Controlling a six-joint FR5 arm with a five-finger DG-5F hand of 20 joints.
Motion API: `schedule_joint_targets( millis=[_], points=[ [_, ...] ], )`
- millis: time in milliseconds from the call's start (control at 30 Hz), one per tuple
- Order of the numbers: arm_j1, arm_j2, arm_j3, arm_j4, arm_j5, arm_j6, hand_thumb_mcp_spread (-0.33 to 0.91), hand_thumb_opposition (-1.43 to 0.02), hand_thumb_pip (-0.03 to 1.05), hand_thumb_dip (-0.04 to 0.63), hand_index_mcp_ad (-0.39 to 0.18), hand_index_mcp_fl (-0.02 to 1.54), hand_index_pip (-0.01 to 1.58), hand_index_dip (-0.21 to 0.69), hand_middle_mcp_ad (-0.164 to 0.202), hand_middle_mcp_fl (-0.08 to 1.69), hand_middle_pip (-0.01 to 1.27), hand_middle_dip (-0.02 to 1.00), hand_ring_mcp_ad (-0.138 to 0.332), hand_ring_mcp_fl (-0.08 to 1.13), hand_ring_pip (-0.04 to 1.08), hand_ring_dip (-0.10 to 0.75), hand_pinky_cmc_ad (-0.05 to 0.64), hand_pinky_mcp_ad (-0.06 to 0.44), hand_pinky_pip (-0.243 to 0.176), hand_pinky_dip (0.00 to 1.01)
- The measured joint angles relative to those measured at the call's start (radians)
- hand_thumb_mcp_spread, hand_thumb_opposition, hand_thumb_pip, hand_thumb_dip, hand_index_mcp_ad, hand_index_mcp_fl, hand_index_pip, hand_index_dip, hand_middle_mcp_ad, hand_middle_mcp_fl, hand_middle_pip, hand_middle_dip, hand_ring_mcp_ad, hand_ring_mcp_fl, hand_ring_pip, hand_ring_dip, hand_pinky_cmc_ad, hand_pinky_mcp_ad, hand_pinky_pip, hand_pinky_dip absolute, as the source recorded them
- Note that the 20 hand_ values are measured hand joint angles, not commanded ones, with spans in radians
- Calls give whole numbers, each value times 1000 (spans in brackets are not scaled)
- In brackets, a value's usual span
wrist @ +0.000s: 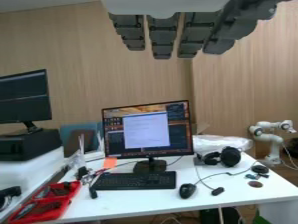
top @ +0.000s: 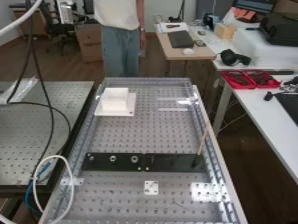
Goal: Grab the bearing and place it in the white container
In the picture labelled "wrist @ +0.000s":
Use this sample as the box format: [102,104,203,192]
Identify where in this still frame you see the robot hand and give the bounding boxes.
[99,0,284,60]

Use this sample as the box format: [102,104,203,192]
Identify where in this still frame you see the lit computer monitor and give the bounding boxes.
[101,99,195,173]

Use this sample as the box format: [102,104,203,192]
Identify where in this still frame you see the clear plastic bag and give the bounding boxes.
[191,134,254,154]

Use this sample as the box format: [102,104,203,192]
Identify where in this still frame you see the black computer monitor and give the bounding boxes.
[0,68,53,135]

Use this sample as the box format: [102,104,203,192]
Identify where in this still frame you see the small white jointed device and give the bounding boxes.
[247,119,298,167]

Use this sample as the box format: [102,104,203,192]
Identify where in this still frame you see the black headphones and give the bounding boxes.
[200,145,243,168]

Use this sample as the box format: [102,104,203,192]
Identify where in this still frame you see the orange paper note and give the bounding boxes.
[102,157,118,169]

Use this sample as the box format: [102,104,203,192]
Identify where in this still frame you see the black keyboard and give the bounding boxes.
[90,170,178,191]

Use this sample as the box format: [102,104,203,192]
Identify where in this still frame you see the black case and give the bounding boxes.
[0,128,63,162]

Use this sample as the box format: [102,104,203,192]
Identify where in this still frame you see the black computer mouse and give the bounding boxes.
[178,182,198,200]

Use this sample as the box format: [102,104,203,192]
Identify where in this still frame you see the small black object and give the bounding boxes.
[87,186,99,200]

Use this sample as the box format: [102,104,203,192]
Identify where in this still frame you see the white foam block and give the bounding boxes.
[0,146,69,201]

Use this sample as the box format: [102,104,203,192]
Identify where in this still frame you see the white desk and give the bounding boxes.
[0,151,298,224]

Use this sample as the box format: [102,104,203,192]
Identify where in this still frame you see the red tray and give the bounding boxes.
[31,179,83,208]
[6,199,71,224]

